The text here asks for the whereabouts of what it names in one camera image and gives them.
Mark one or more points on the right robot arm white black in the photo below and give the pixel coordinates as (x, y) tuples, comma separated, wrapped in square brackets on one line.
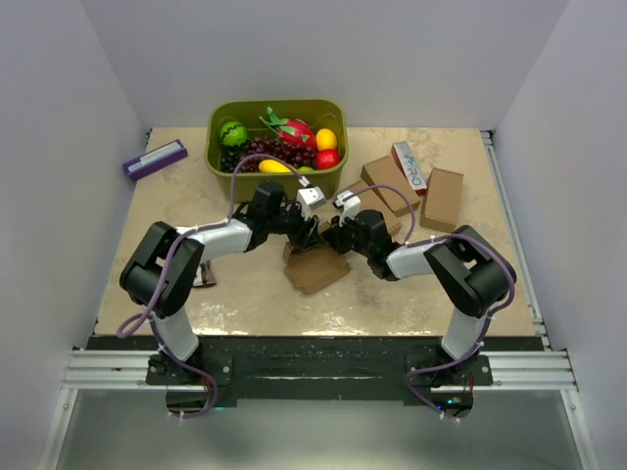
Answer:
[(478, 281)]

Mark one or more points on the purple flat box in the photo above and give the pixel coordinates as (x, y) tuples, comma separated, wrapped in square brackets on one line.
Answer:
[(155, 160)]

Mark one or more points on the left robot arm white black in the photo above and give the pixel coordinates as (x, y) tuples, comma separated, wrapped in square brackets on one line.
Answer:
[(160, 273)]

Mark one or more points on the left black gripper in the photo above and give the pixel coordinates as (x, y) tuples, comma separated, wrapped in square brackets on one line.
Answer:
[(307, 235)]

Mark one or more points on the yellow orange toy lemon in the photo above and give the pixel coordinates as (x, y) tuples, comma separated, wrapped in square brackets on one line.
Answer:
[(326, 139)]

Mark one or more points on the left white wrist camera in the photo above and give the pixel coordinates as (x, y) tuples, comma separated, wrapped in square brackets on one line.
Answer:
[(310, 199)]

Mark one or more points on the pink toy dragon fruit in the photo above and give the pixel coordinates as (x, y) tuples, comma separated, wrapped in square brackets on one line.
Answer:
[(291, 131)]

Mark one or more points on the right folded brown box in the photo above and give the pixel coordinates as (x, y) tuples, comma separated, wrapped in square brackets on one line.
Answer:
[(440, 207)]

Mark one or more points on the brown snack wrapper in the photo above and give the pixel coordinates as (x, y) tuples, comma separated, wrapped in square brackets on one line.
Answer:
[(204, 277)]

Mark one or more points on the red white toothpaste box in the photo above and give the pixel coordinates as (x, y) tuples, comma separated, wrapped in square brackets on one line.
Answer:
[(408, 164)]

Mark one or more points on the brown paper box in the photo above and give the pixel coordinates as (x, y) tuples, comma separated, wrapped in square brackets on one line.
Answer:
[(314, 269)]

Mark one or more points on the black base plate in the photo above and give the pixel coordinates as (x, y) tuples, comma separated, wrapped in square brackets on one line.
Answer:
[(228, 369)]

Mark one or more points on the aluminium frame rail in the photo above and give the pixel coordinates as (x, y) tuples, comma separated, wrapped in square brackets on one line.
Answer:
[(90, 370)]

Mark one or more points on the dark blue toy grapes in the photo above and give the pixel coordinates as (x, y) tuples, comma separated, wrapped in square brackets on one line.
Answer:
[(230, 157)]

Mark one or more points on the red toy grapes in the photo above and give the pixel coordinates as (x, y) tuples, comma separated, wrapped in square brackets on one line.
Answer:
[(275, 149)]

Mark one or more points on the olive green plastic basket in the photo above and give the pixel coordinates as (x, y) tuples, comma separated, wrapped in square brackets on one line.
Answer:
[(316, 113)]

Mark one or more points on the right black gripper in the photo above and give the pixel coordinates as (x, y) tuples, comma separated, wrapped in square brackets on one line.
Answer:
[(335, 234)]

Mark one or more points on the green toy watermelon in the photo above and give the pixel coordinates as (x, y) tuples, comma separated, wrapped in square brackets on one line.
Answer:
[(233, 134)]

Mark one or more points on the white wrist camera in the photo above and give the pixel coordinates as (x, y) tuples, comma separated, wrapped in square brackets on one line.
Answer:
[(348, 204), (310, 199)]

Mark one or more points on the middle folded brown box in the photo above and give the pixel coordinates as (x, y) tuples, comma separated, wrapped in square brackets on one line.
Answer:
[(384, 171)]

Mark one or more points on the front folded brown box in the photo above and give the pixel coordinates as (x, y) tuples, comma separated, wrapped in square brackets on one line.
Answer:
[(371, 201)]

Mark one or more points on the yellow toy mango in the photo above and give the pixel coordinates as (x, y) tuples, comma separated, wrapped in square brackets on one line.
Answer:
[(272, 166)]

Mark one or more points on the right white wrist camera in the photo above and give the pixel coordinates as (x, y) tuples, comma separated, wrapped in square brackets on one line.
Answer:
[(348, 204)]

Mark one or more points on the red toy apple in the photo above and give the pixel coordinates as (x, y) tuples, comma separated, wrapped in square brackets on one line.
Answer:
[(327, 159)]

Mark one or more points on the folded brown box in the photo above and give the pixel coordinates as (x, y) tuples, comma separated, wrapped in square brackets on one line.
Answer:
[(384, 171), (440, 207), (371, 201)]

